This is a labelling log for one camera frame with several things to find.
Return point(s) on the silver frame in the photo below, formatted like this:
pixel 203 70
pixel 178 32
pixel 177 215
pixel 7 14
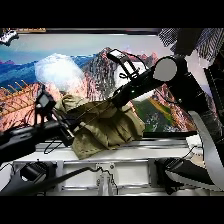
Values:
pixel 140 151

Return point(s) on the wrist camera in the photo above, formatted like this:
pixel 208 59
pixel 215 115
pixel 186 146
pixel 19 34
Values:
pixel 126 63
pixel 45 101

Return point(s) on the black garment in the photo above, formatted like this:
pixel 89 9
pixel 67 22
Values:
pixel 187 40

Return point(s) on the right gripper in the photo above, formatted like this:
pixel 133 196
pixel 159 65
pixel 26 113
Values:
pixel 123 96

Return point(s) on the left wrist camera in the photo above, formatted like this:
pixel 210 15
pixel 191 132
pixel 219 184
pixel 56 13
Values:
pixel 45 101

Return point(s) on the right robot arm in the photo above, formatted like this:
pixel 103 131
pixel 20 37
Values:
pixel 186 86

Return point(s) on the olive green pants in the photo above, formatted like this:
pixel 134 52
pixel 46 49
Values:
pixel 106 128

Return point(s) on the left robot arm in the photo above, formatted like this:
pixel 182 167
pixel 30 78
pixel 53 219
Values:
pixel 20 140

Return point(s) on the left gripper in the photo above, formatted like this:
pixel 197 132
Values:
pixel 66 130

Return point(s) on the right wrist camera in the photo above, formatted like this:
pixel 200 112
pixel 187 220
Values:
pixel 126 63

